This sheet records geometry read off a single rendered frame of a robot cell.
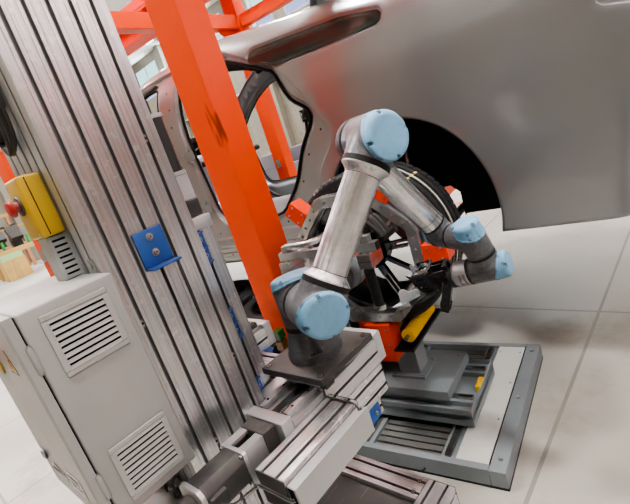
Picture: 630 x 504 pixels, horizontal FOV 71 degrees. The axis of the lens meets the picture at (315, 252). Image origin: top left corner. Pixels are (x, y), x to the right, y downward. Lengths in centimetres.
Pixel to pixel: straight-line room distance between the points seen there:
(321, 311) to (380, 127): 42
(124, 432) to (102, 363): 15
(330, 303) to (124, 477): 54
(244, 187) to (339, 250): 94
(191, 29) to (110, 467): 150
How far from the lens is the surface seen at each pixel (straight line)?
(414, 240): 159
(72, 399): 99
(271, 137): 523
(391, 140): 101
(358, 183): 100
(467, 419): 198
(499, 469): 184
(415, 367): 208
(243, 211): 189
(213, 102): 187
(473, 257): 124
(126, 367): 102
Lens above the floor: 137
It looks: 15 degrees down
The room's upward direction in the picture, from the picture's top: 18 degrees counter-clockwise
